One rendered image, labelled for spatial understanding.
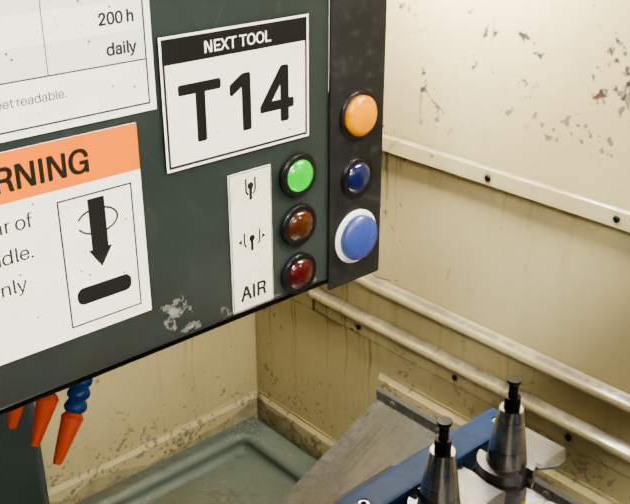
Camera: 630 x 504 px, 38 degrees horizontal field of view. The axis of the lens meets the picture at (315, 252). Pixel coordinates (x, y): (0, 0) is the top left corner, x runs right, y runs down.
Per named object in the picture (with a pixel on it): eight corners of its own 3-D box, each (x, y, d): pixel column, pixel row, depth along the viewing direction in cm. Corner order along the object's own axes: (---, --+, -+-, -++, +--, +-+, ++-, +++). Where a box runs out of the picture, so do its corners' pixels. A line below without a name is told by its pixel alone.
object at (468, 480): (514, 500, 97) (515, 494, 96) (482, 524, 93) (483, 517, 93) (462, 469, 101) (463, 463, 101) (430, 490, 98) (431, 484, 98)
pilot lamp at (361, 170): (373, 191, 58) (374, 158, 58) (347, 199, 57) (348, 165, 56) (366, 188, 59) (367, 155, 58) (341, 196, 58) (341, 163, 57)
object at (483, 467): (503, 453, 105) (505, 435, 104) (545, 481, 101) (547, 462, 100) (463, 475, 102) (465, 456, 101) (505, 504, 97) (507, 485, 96)
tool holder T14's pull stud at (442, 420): (439, 442, 92) (441, 413, 90) (454, 449, 91) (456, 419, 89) (430, 451, 90) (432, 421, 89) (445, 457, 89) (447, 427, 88)
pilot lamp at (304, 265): (316, 285, 58) (316, 253, 57) (289, 296, 56) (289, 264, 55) (310, 282, 58) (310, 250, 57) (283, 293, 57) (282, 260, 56)
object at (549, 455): (575, 457, 103) (575, 451, 103) (547, 477, 100) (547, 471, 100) (523, 429, 108) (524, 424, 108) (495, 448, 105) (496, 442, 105)
